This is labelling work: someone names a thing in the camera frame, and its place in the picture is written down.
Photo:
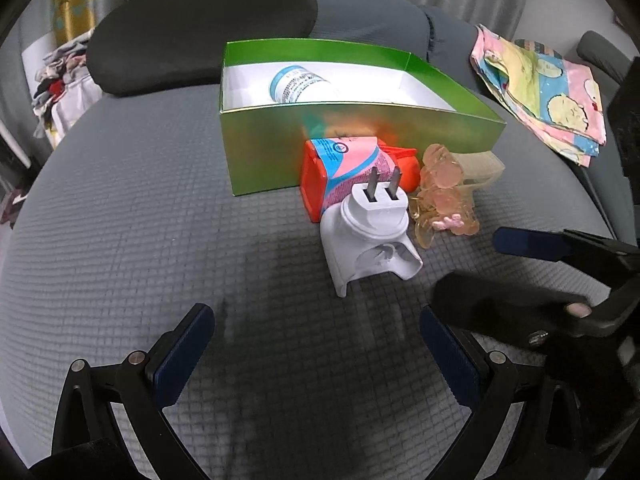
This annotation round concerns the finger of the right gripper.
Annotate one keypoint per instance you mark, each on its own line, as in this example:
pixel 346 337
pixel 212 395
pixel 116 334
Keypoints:
pixel 569 246
pixel 514 313

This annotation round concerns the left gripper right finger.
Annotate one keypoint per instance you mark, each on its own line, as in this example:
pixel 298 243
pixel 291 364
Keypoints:
pixel 543 444

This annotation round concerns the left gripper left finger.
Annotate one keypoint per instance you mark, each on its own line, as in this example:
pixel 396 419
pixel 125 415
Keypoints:
pixel 144 383

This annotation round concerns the cream hair claw clip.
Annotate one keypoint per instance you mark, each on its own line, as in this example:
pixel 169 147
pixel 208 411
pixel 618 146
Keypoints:
pixel 478 169

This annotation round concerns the pink orange hair claw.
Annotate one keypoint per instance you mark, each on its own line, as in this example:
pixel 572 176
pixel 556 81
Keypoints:
pixel 440 204

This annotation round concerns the white plug adapter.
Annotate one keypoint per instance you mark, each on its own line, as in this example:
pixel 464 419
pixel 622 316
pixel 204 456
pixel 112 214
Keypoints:
pixel 367 233

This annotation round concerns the pink pouch red cap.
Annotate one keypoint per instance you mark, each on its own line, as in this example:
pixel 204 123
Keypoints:
pixel 332 166

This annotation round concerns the white bottle blue label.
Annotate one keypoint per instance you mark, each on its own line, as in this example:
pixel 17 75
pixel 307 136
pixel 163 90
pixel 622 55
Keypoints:
pixel 296 84

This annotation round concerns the person's hand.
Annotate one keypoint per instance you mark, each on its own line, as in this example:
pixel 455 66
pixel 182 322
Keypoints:
pixel 578 310

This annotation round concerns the colourful cartoon cloth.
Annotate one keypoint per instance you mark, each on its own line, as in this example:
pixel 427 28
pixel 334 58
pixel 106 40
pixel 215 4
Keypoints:
pixel 559 101

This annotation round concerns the grey armchair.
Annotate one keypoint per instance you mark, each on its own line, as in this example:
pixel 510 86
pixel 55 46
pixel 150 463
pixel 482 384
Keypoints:
pixel 598 51

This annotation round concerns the grey sofa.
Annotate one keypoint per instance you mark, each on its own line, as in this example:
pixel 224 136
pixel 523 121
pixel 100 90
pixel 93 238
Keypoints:
pixel 132 221

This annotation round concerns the green cardboard box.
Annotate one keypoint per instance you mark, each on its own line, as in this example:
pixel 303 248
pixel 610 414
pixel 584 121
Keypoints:
pixel 393 95

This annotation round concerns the pile of clothes bags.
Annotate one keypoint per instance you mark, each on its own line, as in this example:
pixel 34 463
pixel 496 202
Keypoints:
pixel 65 91

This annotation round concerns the black round cushion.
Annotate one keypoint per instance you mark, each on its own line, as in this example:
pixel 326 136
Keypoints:
pixel 145 46

